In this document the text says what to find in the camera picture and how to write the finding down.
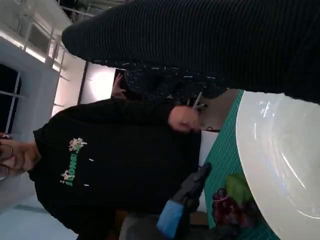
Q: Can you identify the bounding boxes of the green cutting mat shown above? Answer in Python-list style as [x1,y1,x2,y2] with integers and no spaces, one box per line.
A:
[199,89,273,240]

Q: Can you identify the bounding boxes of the white plate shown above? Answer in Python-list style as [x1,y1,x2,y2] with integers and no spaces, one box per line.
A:
[234,89,320,240]

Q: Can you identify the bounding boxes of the red toy grape bunch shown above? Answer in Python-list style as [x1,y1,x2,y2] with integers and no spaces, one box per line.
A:
[211,173,258,240]

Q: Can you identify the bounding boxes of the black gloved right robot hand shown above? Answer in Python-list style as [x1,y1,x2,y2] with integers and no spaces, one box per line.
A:
[61,0,320,106]

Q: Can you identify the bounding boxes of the person in background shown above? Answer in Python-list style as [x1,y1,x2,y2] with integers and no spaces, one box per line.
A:
[111,74,127,98]

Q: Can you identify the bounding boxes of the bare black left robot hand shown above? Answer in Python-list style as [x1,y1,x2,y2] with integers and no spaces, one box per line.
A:
[156,161,213,235]

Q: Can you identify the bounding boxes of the person standing by table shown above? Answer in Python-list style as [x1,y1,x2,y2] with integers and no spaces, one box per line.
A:
[0,96,208,240]

